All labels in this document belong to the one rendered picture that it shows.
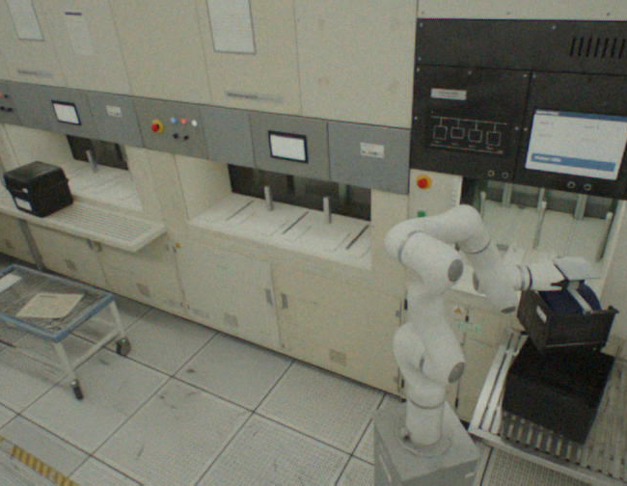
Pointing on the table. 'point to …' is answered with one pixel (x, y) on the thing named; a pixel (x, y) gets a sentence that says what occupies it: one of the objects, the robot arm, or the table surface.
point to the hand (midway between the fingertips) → (572, 273)
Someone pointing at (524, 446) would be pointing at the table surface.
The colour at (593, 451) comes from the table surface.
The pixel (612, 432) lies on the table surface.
